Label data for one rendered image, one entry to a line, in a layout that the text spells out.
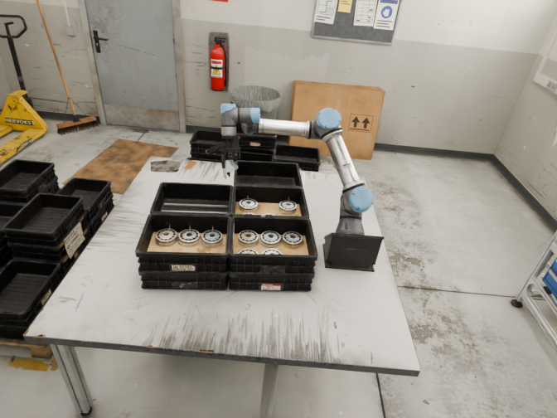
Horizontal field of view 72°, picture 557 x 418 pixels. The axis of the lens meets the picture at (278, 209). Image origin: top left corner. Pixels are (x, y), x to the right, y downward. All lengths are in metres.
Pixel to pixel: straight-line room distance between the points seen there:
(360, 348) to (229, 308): 0.59
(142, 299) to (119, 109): 3.72
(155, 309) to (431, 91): 4.09
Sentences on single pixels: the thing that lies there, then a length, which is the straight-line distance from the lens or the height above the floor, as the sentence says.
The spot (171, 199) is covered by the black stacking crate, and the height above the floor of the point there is 0.83.
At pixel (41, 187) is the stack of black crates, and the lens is 3.22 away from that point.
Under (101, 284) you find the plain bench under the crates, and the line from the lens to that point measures 2.00.
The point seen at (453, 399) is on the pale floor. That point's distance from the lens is 2.67.
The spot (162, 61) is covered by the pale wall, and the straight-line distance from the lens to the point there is 4.94.
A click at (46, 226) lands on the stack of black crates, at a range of 2.83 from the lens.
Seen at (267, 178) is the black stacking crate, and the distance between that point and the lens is 2.48.
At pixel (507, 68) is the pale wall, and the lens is 5.30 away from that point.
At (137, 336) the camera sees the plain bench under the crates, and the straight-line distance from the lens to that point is 1.76.
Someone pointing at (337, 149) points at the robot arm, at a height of 1.27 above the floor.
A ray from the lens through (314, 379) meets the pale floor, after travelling 2.47.
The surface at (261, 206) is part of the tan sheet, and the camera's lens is 2.20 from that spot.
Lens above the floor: 2.06
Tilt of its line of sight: 34 degrees down
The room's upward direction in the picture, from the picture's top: 6 degrees clockwise
